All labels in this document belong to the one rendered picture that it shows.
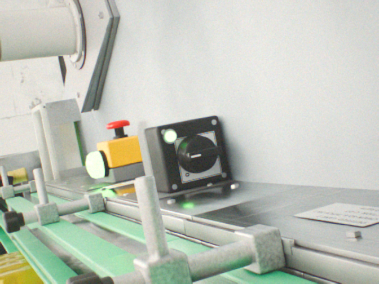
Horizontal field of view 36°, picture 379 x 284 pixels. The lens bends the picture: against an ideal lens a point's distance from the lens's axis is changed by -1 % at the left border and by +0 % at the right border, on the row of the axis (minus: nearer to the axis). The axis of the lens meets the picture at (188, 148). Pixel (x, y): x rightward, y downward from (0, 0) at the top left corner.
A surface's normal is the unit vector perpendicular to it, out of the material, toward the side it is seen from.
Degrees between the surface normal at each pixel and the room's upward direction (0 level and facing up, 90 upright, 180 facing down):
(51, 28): 93
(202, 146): 90
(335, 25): 0
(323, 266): 0
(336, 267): 0
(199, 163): 90
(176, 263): 90
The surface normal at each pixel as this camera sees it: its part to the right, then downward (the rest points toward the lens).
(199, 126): 0.37, -0.02
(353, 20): -0.91, 0.19
